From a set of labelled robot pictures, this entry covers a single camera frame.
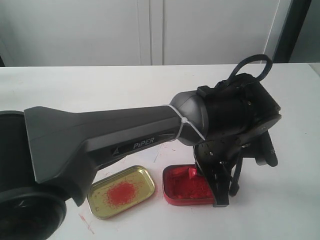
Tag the gold tin lid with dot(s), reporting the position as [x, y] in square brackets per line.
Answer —
[119, 192]

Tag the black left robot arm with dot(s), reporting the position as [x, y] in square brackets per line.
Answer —
[48, 156]

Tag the white paper sheet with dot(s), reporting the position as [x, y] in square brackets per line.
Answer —
[155, 152]

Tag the white cabinet doors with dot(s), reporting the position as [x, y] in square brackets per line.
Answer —
[138, 32]

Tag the red ink paste tin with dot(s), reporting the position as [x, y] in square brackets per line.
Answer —
[179, 190]

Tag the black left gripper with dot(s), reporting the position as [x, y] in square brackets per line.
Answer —
[215, 159]

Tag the white cable tie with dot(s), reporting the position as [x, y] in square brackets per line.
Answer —
[184, 121]

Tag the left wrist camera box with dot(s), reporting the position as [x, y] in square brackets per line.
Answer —
[264, 152]

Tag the red rubber stamp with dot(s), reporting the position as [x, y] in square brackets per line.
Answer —
[193, 173]

